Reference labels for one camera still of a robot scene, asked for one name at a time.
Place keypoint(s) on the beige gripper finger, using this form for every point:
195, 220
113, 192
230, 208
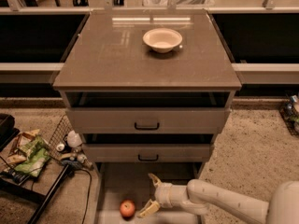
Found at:
155, 180
150, 208

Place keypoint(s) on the drawer with black handle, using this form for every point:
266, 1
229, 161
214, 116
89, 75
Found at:
148, 120
147, 153

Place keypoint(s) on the top drawer with black handle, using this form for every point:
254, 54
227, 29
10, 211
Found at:
148, 120

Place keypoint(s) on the white paper bowl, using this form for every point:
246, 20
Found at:
162, 40

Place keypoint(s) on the middle drawer with black handle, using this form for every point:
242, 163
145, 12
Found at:
147, 153

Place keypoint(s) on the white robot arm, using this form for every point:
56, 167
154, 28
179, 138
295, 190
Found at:
197, 195

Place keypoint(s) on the wire mesh basket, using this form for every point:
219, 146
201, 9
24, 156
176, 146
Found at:
61, 131

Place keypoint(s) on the brown snack packet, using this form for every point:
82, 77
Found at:
16, 154

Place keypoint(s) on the right wire basket with items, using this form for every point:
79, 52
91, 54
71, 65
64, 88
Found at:
289, 111

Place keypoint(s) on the green snack bag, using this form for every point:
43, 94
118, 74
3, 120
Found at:
37, 156

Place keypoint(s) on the red apple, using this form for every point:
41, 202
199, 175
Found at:
127, 208

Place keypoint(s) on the black stand leg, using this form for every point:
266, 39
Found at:
46, 200

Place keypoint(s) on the grey drawer cabinet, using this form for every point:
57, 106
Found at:
110, 66

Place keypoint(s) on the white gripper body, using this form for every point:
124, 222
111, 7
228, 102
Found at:
163, 195

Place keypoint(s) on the open bottom drawer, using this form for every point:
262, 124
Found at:
130, 181

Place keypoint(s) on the white plastic bottle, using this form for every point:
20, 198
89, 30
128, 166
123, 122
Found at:
73, 139

